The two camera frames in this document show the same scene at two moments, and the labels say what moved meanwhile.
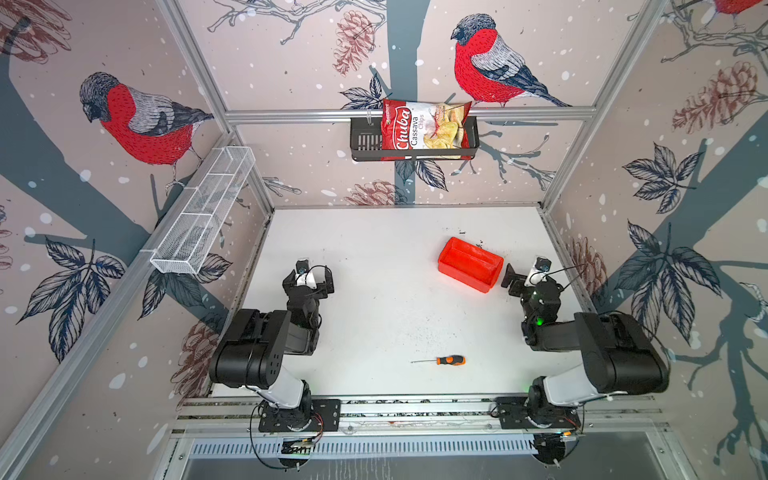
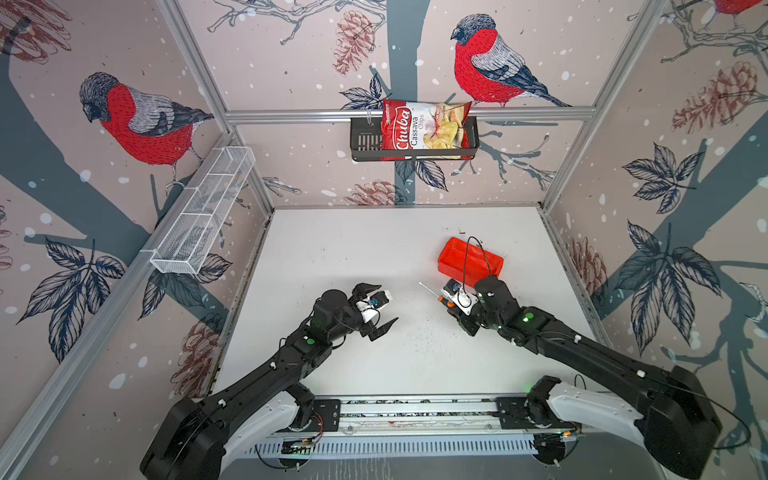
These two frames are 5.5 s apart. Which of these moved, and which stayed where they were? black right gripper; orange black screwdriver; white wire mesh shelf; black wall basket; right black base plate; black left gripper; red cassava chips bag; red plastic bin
Moved: orange black screwdriver; black right gripper; black left gripper
Stayed: red plastic bin; red cassava chips bag; white wire mesh shelf; black wall basket; right black base plate
